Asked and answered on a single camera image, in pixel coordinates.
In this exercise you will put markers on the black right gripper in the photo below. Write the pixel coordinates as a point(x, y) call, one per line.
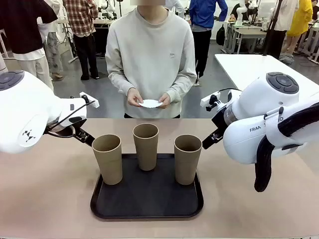
point(219, 120)

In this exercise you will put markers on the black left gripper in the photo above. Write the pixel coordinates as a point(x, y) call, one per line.
point(79, 132)

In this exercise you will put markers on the tall brown paper cup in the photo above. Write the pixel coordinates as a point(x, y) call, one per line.
point(109, 164)
point(187, 166)
point(147, 154)

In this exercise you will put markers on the white robot arm on desk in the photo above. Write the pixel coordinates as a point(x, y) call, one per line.
point(109, 7)

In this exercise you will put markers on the person's right forearm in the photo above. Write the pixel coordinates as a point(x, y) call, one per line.
point(118, 81)

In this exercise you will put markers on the small white robot arm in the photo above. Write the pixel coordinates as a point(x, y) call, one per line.
point(239, 15)

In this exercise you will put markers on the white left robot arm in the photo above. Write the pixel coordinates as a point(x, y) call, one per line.
point(25, 112)

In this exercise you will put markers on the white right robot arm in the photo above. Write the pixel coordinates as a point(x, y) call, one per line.
point(261, 92)

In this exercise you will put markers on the person's left forearm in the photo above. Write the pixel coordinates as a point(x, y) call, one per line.
point(182, 84)

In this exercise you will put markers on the person's left hand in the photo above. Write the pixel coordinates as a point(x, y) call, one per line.
point(165, 100)

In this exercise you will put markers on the person's right hand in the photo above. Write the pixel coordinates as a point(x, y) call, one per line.
point(133, 97)

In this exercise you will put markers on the black plastic serving tray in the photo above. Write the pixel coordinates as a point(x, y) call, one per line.
point(149, 199)

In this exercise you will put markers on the large white table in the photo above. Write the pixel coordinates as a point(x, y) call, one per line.
point(249, 67)

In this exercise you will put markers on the bystander in grey patterned trousers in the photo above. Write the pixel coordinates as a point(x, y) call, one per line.
point(53, 49)

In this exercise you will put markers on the person in beige sweater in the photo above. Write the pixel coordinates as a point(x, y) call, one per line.
point(149, 49)

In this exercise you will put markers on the black hanging bag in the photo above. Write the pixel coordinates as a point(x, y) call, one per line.
point(220, 35)

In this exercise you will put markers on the white cylindrical air purifier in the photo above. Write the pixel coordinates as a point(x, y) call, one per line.
point(2, 66)

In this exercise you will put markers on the grey crumpled cloth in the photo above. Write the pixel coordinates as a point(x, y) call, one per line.
point(286, 58)

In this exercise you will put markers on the grey work desk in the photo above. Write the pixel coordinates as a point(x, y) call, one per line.
point(246, 32)

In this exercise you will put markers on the bystander in plaid shirt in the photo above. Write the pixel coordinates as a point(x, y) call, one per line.
point(79, 15)

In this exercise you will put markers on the bystander in blue shirt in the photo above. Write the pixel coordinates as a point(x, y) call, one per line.
point(202, 12)

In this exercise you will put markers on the bystander in black top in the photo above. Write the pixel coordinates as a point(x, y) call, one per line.
point(20, 25)

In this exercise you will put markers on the seated bystander in black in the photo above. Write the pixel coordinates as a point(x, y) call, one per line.
point(235, 11)

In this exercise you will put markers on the bystander in white shirt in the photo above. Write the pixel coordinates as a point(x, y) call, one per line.
point(286, 15)

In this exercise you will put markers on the bystander in yellow coat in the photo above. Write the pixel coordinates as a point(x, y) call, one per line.
point(301, 20)

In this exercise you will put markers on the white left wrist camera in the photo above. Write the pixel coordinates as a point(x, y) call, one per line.
point(91, 102)

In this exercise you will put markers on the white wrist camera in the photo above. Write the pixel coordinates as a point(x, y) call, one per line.
point(91, 102)
point(208, 99)

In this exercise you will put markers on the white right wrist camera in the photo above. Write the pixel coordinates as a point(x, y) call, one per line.
point(208, 99)

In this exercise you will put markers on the white desk frame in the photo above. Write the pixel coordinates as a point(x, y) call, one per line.
point(74, 59)

